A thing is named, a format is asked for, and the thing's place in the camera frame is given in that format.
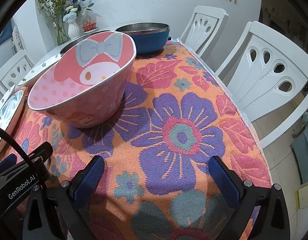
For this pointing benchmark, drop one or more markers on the grey storage bin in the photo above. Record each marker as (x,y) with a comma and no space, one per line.
(303,150)

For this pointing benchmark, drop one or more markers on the pink-edged blue print plate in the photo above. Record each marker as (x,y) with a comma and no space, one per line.
(11,107)

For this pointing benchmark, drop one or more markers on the white saucer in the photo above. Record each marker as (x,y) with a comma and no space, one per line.
(96,31)

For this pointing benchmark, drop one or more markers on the small red pot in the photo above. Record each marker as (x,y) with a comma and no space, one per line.
(89,26)

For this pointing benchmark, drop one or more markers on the pale yellow box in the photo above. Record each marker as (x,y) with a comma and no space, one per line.
(306,196)

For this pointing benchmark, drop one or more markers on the yellow-green flower stems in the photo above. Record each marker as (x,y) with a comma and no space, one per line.
(53,5)

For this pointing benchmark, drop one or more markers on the blue and white flower bouquet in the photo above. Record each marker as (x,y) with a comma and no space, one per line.
(75,6)

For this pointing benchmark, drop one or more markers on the white floral-rim plate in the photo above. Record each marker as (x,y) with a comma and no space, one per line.
(41,67)
(4,98)

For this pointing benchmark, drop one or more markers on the white dining chair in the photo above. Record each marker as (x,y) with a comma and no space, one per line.
(206,30)
(11,72)
(263,80)

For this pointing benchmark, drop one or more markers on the pink cartoon print bowl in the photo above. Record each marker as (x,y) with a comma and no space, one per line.
(94,100)

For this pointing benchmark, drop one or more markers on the white ribbed vase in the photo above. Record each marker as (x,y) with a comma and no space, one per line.
(74,31)

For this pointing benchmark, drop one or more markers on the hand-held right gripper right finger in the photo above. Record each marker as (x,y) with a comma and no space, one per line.
(225,180)

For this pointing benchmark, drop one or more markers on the blue steel-lined bowl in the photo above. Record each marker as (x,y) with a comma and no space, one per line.
(149,42)

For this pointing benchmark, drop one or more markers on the red steel-lined bowl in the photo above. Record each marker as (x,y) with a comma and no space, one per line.
(71,45)

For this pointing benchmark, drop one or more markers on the floral woven tablecloth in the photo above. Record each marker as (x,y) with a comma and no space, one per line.
(181,92)

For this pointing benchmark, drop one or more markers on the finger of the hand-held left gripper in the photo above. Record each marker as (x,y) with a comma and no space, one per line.
(41,150)
(5,163)

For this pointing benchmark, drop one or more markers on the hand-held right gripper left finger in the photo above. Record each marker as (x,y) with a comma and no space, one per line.
(87,180)

